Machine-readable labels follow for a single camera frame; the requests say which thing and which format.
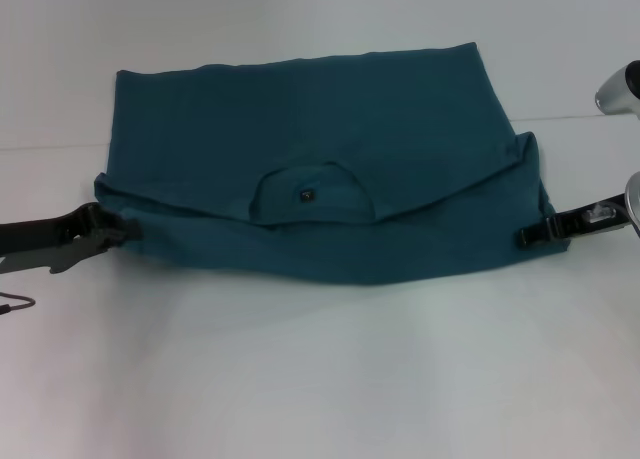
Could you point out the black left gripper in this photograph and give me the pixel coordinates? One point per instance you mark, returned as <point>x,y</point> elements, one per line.
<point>45,236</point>

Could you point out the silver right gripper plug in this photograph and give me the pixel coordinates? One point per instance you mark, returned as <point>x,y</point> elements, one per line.
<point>602,212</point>

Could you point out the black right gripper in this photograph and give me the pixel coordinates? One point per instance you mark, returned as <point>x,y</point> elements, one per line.
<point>587,219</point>

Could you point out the teal FREE print t-shirt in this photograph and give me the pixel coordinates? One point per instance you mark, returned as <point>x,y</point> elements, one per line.
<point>325,129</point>

